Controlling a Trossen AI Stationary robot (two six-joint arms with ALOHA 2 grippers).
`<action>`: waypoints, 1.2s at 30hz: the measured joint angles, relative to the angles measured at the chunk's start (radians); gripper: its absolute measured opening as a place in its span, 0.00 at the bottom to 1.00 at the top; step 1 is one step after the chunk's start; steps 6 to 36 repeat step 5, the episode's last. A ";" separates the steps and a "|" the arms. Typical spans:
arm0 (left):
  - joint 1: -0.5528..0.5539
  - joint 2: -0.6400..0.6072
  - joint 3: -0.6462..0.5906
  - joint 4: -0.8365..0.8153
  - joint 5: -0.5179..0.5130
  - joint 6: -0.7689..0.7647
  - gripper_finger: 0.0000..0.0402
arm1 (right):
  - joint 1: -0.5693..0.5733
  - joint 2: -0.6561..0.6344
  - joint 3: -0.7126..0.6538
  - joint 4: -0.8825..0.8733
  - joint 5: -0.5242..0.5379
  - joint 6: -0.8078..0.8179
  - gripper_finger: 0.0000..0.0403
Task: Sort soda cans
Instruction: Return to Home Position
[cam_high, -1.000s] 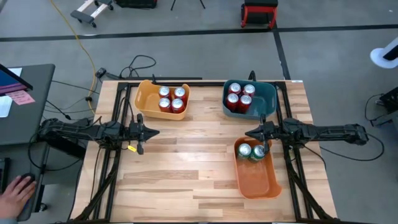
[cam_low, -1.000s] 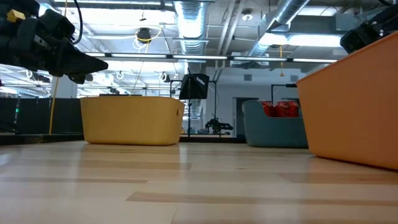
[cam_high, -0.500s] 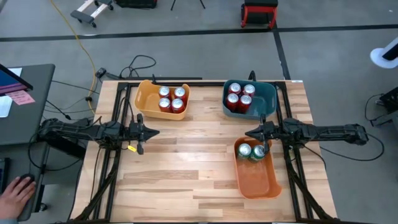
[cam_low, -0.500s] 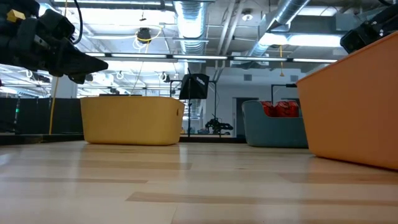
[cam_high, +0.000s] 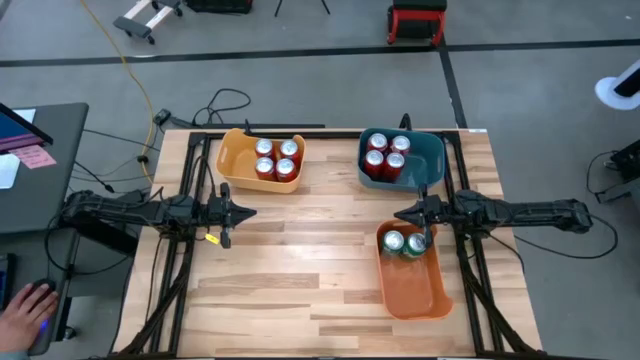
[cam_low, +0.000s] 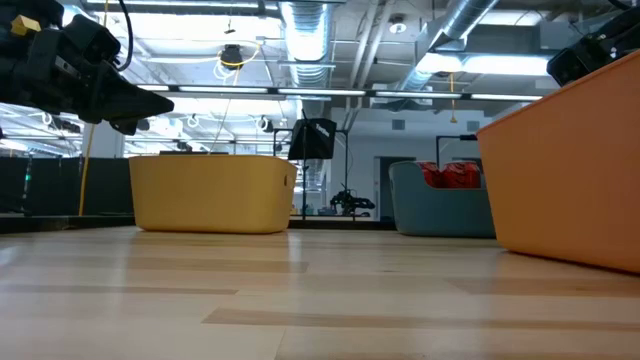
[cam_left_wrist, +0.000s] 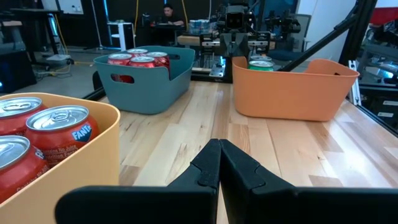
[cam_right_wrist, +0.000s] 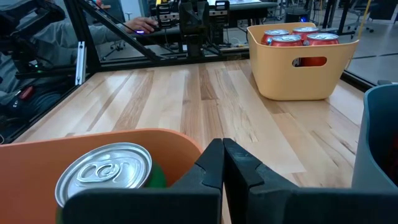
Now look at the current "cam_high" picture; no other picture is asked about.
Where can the person's hand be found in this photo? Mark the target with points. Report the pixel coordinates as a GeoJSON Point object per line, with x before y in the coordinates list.
{"type": "Point", "coordinates": [25, 315]}

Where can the black tripod legs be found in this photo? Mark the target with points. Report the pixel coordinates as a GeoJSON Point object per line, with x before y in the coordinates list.
{"type": "Point", "coordinates": [277, 7]}

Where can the black aluminium rig frame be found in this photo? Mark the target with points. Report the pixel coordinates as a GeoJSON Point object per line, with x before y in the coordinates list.
{"type": "Point", "coordinates": [330, 134]}

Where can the orange plastic bin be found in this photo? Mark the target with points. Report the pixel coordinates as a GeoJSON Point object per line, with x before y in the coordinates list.
{"type": "Point", "coordinates": [412, 290]}

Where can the white paper sheet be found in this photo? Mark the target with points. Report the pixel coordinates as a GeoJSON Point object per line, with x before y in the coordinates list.
{"type": "Point", "coordinates": [6, 172]}

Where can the pink sticky note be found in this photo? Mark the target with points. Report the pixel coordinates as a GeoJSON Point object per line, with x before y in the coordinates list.
{"type": "Point", "coordinates": [32, 157]}

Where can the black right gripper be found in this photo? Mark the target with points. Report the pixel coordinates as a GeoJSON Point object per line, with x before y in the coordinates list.
{"type": "Point", "coordinates": [432, 212]}

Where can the black keyboard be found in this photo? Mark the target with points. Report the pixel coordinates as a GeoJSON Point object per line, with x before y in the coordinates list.
{"type": "Point", "coordinates": [5, 282]}

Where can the green Sprite soda can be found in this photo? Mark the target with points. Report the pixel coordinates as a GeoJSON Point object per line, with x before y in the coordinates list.
{"type": "Point", "coordinates": [393, 241]}
{"type": "Point", "coordinates": [415, 243]}

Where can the black equipment case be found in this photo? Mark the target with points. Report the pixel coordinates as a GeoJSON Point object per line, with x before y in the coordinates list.
{"type": "Point", "coordinates": [220, 5]}

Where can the yellow plastic bin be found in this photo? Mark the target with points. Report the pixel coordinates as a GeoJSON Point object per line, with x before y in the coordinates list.
{"type": "Point", "coordinates": [235, 165]}

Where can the dark grey desk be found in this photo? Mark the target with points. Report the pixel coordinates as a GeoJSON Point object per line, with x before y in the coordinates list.
{"type": "Point", "coordinates": [50, 260]}
{"type": "Point", "coordinates": [55, 175]}

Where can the teal plastic bin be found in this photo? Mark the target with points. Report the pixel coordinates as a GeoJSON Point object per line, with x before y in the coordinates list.
{"type": "Point", "coordinates": [425, 167]}

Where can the wooden wheeled dolly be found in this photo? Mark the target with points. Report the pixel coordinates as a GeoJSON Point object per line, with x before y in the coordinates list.
{"type": "Point", "coordinates": [132, 26]}

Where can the black equipment stand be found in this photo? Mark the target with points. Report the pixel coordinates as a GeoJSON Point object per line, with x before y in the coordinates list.
{"type": "Point", "coordinates": [627, 165]}

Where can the Coca-Cola Star Wars soda can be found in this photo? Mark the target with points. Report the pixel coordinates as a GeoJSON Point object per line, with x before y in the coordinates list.
{"type": "Point", "coordinates": [400, 145]}

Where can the red Fanta soda can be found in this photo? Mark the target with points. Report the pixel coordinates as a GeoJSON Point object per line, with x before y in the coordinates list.
{"type": "Point", "coordinates": [265, 166]}
{"type": "Point", "coordinates": [286, 167]}
{"type": "Point", "coordinates": [289, 148]}
{"type": "Point", "coordinates": [264, 147]}

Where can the white round stand base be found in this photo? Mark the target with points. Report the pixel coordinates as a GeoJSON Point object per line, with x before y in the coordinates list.
{"type": "Point", "coordinates": [607, 92]}

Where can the red and black stool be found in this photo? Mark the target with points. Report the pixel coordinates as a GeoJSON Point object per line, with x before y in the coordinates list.
{"type": "Point", "coordinates": [415, 27]}

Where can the black power adapter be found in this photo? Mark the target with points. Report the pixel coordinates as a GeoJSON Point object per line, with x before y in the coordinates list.
{"type": "Point", "coordinates": [161, 116]}

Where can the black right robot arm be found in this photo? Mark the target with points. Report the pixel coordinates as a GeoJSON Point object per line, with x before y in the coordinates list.
{"type": "Point", "coordinates": [525, 212]}

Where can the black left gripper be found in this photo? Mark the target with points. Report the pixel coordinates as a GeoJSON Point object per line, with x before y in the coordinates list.
{"type": "Point", "coordinates": [225, 212]}

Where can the black floor bar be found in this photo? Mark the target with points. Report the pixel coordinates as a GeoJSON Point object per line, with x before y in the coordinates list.
{"type": "Point", "coordinates": [275, 125]}

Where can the black computer mouse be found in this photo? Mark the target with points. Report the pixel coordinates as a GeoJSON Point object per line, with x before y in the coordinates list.
{"type": "Point", "coordinates": [45, 285]}

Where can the black clamp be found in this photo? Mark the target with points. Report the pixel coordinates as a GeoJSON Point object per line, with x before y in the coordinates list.
{"type": "Point", "coordinates": [246, 126]}
{"type": "Point", "coordinates": [405, 120]}

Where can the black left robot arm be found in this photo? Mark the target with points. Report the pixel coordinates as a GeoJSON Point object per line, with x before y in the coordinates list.
{"type": "Point", "coordinates": [125, 212]}

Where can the open laptop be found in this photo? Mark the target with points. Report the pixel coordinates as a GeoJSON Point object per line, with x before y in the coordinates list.
{"type": "Point", "coordinates": [15, 132]}

